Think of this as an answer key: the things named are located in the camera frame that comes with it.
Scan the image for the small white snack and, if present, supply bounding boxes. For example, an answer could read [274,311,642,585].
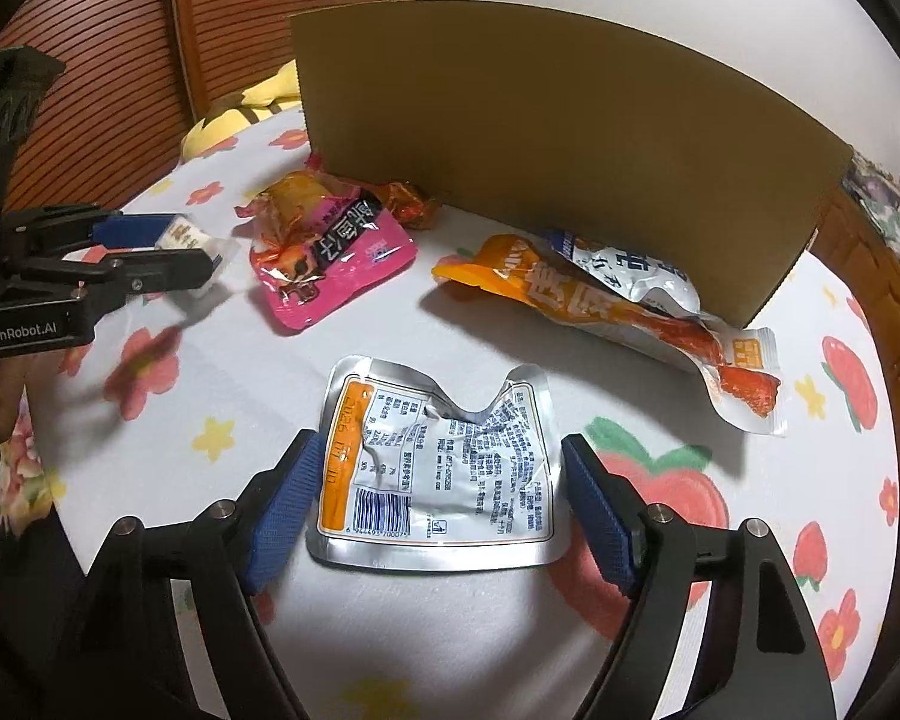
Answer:
[154,215,238,298]

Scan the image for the pink snack bag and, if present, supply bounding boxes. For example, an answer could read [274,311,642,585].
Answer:
[235,169,418,333]

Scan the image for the white blue snack packet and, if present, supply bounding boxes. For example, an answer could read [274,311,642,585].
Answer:
[544,229,702,319]

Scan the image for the wooden louvered wardrobe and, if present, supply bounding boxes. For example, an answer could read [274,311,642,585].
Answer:
[0,0,368,211]

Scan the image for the yellow pikachu plush toy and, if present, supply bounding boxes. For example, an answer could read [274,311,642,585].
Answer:
[180,60,301,163]

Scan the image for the orange foil candy wrapper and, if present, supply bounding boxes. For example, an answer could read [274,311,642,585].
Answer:
[362,181,440,231]

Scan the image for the orange sausage snack packet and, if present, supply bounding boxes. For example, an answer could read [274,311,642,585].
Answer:
[432,234,784,436]

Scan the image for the silver foil snack packet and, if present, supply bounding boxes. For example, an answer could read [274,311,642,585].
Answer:
[307,356,571,574]

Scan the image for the wooden sideboard cabinet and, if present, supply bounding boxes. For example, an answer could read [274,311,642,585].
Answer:
[809,190,900,472]

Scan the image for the brown cardboard box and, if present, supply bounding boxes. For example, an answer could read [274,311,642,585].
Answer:
[290,0,852,327]

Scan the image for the folded patterned cloth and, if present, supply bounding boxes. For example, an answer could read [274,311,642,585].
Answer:
[842,151,900,260]

